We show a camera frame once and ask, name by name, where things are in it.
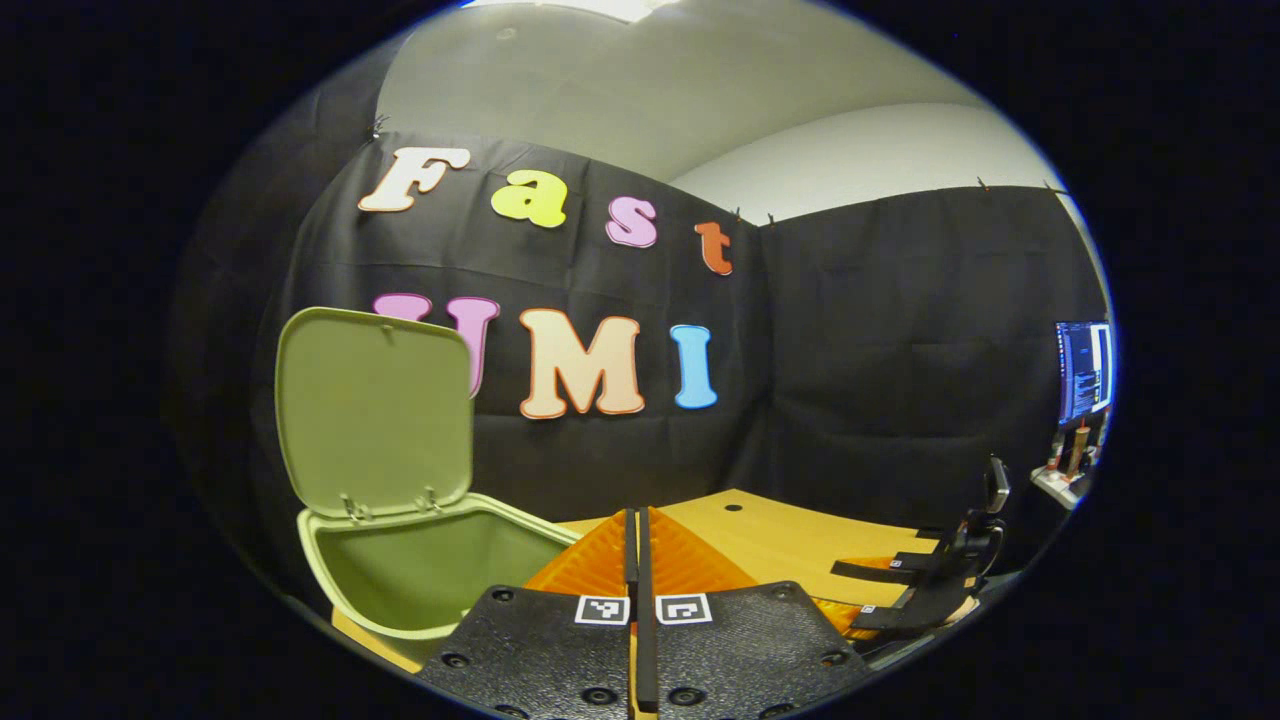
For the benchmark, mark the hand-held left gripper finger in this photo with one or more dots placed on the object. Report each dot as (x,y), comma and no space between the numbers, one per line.
(631,545)
(644,545)

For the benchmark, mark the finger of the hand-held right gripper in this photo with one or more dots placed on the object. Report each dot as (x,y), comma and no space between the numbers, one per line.
(905,615)
(890,570)

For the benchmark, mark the green desktop garbage bin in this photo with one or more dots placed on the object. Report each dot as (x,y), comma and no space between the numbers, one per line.
(370,410)

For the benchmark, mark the wooden desktop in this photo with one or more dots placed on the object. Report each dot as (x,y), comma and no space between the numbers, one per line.
(770,540)

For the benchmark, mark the brown bottle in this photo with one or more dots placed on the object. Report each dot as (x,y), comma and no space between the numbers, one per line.
(1078,452)

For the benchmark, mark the computer monitor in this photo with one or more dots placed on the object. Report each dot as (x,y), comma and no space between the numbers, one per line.
(1083,370)

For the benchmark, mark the black backdrop cloth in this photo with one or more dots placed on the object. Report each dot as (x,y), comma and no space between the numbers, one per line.
(850,350)

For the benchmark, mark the ceiling light panel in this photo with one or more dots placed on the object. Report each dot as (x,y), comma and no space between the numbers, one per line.
(610,8)

